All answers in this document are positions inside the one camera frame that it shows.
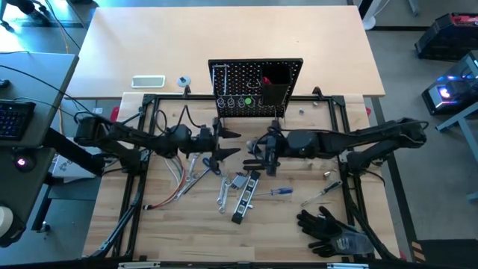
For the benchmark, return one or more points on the black support strut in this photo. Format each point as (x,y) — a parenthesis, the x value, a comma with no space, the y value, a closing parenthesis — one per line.
(71,149)

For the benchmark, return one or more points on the black peg board bin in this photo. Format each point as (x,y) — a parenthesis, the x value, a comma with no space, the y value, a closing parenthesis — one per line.
(276,95)

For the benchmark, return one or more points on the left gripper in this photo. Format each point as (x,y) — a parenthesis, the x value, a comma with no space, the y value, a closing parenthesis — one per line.
(205,141)

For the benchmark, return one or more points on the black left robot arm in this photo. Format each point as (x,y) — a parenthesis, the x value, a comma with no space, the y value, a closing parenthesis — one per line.
(123,135)

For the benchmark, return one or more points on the grey and black work glove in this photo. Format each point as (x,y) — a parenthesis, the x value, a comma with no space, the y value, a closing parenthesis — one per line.
(347,243)

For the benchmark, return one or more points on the black frame clamp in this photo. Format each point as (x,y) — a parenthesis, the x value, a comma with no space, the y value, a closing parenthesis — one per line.
(186,90)
(317,91)

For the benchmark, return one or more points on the white cardboard box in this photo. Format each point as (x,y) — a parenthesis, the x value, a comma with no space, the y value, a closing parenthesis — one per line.
(71,168)

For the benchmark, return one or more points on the lit computer tower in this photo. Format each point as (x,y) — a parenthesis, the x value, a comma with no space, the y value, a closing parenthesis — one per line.
(448,91)

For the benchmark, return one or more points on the light wooden table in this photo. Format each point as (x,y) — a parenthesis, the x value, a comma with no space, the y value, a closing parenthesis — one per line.
(186,37)

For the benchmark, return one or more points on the grey desk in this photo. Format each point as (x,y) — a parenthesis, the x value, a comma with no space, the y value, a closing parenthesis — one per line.
(37,74)

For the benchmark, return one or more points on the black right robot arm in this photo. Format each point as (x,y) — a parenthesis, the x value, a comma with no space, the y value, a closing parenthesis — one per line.
(336,141)

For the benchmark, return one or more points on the pale-legged workbench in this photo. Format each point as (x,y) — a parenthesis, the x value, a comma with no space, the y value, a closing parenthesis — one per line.
(463,127)

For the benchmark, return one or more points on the black keyboard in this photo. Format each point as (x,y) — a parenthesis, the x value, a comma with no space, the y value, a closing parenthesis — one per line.
(15,119)

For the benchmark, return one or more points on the black aluminium frame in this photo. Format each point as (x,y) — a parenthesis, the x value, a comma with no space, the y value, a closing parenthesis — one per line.
(172,97)

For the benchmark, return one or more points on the red clamp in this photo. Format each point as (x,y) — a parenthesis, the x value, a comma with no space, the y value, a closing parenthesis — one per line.
(368,111)
(115,114)

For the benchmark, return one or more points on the grey round disc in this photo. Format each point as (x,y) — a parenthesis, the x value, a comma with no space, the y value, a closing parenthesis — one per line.
(183,81)

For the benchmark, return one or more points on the silver bracket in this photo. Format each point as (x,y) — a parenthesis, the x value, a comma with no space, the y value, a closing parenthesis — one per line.
(347,266)
(139,265)

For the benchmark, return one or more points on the black peg board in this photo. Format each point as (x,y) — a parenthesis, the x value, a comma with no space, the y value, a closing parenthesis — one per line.
(239,74)

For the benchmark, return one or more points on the black and red tool case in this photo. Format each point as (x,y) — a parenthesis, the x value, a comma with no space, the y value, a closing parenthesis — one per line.
(448,37)

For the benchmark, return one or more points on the black tripod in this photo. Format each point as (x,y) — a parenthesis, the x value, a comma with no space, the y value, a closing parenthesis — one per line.
(26,7)

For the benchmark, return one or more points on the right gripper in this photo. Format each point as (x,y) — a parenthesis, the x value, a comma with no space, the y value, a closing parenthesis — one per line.
(272,149)

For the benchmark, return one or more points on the white stand base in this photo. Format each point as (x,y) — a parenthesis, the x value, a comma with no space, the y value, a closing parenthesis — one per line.
(373,18)

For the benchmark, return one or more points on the long chrome wrench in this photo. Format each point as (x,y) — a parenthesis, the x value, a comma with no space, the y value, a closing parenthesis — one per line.
(183,192)

